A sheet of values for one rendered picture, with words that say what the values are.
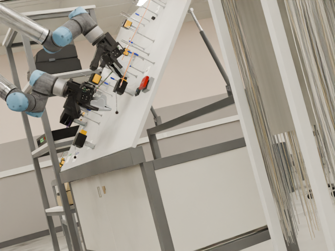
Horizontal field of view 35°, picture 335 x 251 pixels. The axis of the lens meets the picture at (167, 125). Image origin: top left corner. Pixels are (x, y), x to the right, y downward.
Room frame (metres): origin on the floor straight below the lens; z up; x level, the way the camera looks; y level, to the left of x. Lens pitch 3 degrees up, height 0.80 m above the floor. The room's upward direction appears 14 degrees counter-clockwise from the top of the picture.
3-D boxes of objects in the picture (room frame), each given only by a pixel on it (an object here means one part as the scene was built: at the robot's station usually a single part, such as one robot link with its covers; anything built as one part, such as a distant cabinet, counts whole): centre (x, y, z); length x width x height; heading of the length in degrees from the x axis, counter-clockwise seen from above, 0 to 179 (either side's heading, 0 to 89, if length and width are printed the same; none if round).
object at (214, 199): (2.70, 0.11, 0.60); 1.17 x 0.58 x 0.40; 26
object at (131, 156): (2.56, 0.40, 0.83); 1.18 x 0.05 x 0.06; 26
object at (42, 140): (3.41, 0.64, 1.09); 0.35 x 0.33 x 0.07; 26
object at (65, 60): (3.37, 0.62, 1.56); 0.30 x 0.23 x 0.19; 118
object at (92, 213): (2.82, 0.50, 0.60); 0.55 x 0.02 x 0.39; 26
